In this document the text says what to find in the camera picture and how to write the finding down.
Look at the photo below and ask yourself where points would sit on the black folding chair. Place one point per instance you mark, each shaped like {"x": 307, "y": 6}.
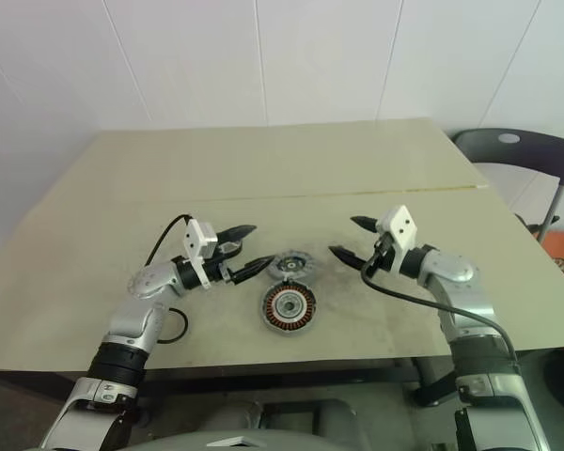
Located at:
{"x": 526, "y": 150}

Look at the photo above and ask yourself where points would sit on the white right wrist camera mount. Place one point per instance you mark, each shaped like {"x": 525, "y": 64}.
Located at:
{"x": 402, "y": 230}

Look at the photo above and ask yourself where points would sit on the grey robot torso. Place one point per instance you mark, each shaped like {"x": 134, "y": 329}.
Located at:
{"x": 291, "y": 423}

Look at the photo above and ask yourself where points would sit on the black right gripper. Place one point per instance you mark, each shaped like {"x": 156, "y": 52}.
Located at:
{"x": 385, "y": 256}

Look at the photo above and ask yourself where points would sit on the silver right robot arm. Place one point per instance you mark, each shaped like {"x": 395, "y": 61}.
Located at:
{"x": 470, "y": 324}

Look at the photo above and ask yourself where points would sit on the black table frame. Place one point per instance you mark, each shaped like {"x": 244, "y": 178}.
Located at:
{"x": 263, "y": 376}

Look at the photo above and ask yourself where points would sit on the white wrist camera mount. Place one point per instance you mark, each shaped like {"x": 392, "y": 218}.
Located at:
{"x": 402, "y": 230}
{"x": 195, "y": 244}

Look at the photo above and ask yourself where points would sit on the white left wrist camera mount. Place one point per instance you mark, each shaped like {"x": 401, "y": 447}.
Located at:
{"x": 195, "y": 244}

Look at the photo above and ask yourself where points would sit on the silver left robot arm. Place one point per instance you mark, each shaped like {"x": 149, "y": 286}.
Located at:
{"x": 136, "y": 319}

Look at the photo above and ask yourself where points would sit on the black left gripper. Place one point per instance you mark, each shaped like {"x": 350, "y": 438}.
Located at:
{"x": 215, "y": 271}

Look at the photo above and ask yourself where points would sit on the grey round wheel part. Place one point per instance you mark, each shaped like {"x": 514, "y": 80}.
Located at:
{"x": 291, "y": 265}
{"x": 289, "y": 307}

